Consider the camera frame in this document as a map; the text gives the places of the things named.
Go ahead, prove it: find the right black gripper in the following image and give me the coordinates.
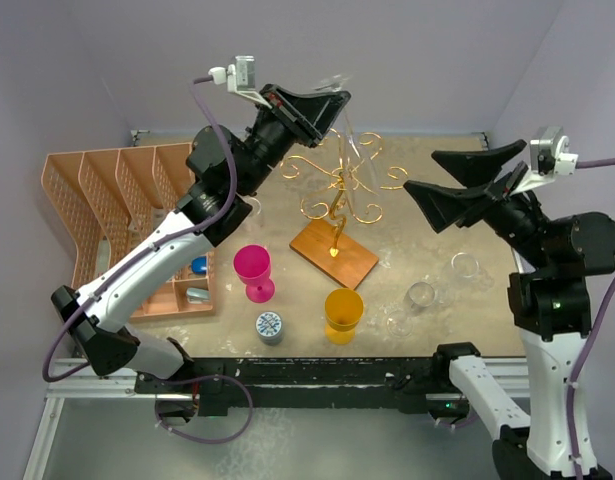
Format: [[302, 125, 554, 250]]
[[405, 136, 551, 267]]

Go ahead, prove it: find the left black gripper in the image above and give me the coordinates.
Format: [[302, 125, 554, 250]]
[[235, 85, 349, 197]]

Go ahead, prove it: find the clear wine glass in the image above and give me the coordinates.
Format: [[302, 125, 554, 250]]
[[309, 72, 383, 211], [385, 281, 436, 338], [450, 252, 480, 280]]

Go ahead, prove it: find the pink plastic goblet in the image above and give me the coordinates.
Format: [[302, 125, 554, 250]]
[[233, 244, 275, 303]]

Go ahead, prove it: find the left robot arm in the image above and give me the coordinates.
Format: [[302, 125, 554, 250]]
[[51, 84, 351, 392]]

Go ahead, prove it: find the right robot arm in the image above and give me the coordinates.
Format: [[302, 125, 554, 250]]
[[404, 128, 615, 479]]

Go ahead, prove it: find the gold wine glass rack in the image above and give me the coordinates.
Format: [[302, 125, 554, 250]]
[[280, 130, 408, 290]]

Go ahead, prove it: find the yellow plastic goblet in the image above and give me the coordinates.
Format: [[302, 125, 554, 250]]
[[324, 288, 364, 345]]

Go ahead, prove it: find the blue object in organizer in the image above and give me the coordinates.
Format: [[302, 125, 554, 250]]
[[190, 256, 208, 276]]

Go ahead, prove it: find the patterned round tin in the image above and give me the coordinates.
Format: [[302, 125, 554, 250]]
[[255, 311, 284, 346]]

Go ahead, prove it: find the grey stapler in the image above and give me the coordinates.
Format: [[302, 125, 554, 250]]
[[185, 287, 211, 304]]

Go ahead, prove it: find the pink plastic desk organizer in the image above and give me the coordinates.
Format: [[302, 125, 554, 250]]
[[40, 142, 218, 320]]

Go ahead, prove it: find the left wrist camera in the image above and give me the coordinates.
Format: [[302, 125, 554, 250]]
[[208, 55, 258, 99]]

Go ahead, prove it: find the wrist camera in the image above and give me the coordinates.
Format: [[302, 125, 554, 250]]
[[529, 126, 578, 177], [208, 55, 258, 99]]

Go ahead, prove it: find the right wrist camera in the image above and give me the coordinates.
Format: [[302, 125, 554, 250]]
[[529, 126, 578, 177]]

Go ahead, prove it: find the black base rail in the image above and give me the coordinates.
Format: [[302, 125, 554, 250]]
[[135, 342, 480, 417]]

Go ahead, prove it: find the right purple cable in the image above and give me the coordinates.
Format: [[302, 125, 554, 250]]
[[569, 155, 615, 480]]

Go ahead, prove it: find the lower purple cable loop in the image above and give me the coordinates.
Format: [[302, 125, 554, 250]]
[[153, 373, 254, 445]]

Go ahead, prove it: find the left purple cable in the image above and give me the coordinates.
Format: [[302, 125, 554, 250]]
[[41, 77, 238, 384]]

